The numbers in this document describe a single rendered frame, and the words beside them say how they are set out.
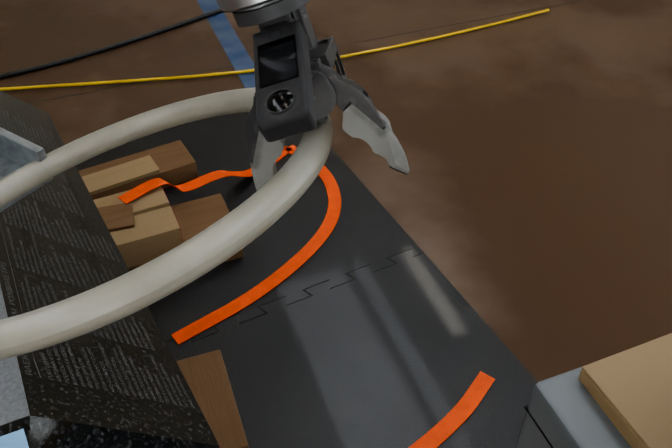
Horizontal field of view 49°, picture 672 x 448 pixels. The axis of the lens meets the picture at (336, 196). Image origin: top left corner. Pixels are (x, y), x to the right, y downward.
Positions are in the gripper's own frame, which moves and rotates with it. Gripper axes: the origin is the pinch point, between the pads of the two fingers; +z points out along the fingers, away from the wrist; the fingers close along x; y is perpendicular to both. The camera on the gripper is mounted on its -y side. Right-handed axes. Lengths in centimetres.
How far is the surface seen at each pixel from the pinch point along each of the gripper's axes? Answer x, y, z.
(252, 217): 3.2, -14.1, -6.7
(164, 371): 48, 29, 39
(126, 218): 97, 118, 48
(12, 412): 53, 3, 21
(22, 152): 41.8, 16.5, -8.7
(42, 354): 55, 15, 21
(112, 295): 12.7, -21.8, -7.0
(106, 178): 117, 151, 46
